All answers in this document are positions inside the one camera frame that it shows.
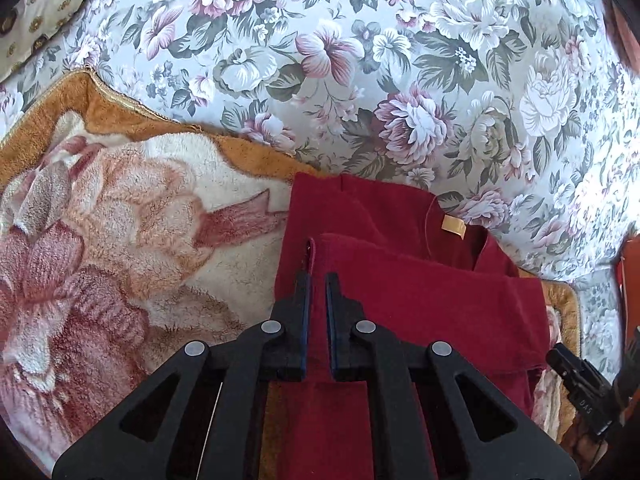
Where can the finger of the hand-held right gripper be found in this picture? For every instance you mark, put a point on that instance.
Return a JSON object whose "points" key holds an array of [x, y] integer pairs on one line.
{"points": [[570, 365]]}

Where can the grey floral sofa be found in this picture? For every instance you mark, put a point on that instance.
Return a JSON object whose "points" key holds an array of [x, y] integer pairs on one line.
{"points": [[400, 60]]}

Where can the orange cushion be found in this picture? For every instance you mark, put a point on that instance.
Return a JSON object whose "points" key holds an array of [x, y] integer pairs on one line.
{"points": [[631, 285]]}

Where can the cream medallion print cushion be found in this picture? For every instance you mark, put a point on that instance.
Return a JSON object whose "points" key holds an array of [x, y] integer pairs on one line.
{"points": [[40, 20]]}

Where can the dark red garment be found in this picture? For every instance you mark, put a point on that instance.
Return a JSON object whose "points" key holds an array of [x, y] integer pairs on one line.
{"points": [[410, 285]]}

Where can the wooden door frame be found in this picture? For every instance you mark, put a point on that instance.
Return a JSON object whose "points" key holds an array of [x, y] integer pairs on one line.
{"points": [[629, 35]]}

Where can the orange floral plush blanket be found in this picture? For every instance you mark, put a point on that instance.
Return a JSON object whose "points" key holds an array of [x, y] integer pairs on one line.
{"points": [[125, 240]]}

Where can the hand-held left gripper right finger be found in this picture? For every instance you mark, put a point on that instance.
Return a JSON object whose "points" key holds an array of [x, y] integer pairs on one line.
{"points": [[331, 325]]}

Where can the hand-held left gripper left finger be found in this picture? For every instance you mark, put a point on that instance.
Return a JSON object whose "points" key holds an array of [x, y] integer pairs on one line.
{"points": [[306, 320]]}

